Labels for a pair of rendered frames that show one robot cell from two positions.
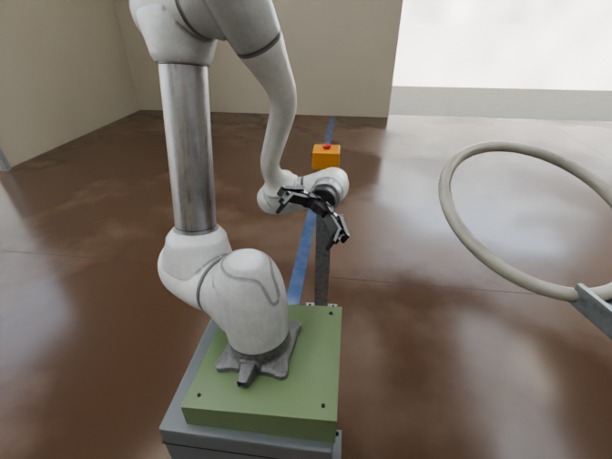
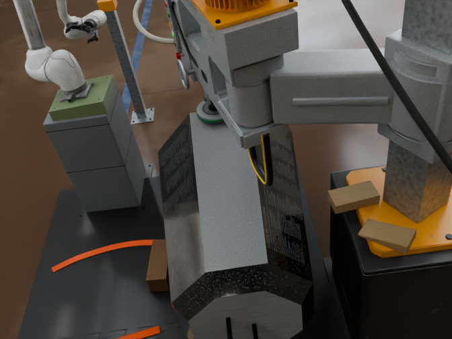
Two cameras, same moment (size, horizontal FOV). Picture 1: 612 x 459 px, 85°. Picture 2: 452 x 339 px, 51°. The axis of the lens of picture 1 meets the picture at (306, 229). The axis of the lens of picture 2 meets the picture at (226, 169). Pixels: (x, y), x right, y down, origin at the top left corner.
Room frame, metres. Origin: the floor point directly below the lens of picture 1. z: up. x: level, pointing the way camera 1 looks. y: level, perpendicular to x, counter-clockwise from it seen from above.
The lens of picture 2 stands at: (-2.10, -0.64, 2.35)
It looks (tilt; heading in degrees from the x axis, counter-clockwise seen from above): 41 degrees down; 359
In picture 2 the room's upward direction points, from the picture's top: 11 degrees counter-clockwise
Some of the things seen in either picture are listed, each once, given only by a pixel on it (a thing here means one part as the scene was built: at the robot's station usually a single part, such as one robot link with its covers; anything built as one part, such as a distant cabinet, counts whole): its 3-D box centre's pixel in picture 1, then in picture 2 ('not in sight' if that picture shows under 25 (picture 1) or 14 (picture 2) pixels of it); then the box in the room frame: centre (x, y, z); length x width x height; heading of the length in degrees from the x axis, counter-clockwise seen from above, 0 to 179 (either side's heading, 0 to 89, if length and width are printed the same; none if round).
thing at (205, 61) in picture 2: not in sight; (227, 72); (-0.30, -0.77, 1.31); 0.74 x 0.23 x 0.49; 11
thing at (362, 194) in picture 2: not in sight; (353, 196); (-0.70, -1.20, 0.81); 0.20 x 0.10 x 0.05; 93
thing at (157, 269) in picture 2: not in sight; (161, 264); (-0.26, -0.19, 0.07); 0.30 x 0.12 x 0.12; 171
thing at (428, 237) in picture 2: not in sight; (413, 203); (-0.77, -1.45, 0.76); 0.49 x 0.49 x 0.05; 85
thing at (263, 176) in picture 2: not in sight; (258, 151); (-0.56, -0.83, 1.06); 0.23 x 0.03 x 0.32; 11
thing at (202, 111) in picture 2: not in sight; (215, 107); (0.08, -0.70, 0.88); 0.21 x 0.21 x 0.01
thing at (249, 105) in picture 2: not in sight; (252, 93); (-0.56, -0.83, 1.35); 0.19 x 0.19 x 0.20
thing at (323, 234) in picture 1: (323, 245); (126, 62); (1.48, -0.09, 0.54); 0.20 x 0.20 x 1.09; 85
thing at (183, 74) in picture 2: not in sight; (190, 72); (-0.06, -0.61, 1.20); 0.15 x 0.10 x 0.15; 11
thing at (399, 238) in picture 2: not in sight; (386, 232); (-0.93, -1.26, 0.80); 0.20 x 0.10 x 0.05; 46
